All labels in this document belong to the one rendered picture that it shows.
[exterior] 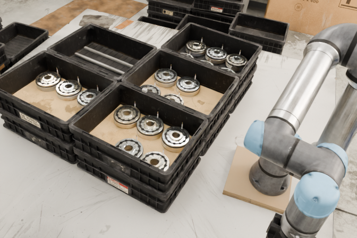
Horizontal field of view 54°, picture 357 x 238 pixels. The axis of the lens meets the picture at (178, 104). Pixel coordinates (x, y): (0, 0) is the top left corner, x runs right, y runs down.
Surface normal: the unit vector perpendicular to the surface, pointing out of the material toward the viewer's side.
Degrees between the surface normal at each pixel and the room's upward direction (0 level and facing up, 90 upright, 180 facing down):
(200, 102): 0
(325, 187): 0
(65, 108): 0
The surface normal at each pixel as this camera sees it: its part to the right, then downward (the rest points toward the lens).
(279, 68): 0.07, -0.75
